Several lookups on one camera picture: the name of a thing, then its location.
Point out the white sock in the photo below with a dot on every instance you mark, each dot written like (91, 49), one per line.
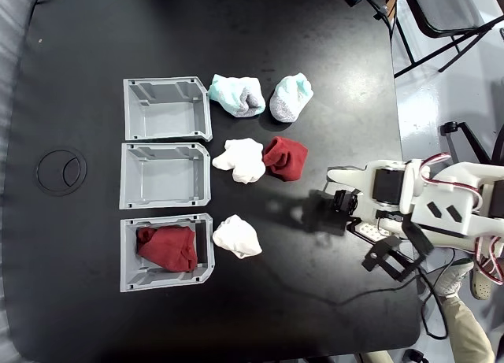
(240, 162)
(236, 237)

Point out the dark red sock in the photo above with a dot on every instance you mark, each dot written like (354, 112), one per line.
(291, 158)
(169, 249)

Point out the black office chair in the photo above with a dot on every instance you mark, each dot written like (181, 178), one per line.
(472, 140)

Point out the person's white sneaker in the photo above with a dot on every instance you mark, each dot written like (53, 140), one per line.
(453, 280)

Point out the grey plastic bin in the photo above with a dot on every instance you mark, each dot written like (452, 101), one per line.
(163, 178)
(165, 115)
(130, 256)

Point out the black camera with stand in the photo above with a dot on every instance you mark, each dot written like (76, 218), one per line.
(327, 217)

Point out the person's leg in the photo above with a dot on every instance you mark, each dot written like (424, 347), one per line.
(468, 331)

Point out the teal and grey sock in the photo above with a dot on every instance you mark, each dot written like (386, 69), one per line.
(289, 99)
(228, 93)

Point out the person's foot in beige clog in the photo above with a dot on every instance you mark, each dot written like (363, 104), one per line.
(480, 288)

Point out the round black table grommet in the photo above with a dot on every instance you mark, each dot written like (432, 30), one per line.
(51, 174)

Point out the black folding chair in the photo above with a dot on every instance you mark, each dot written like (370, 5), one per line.
(445, 8)

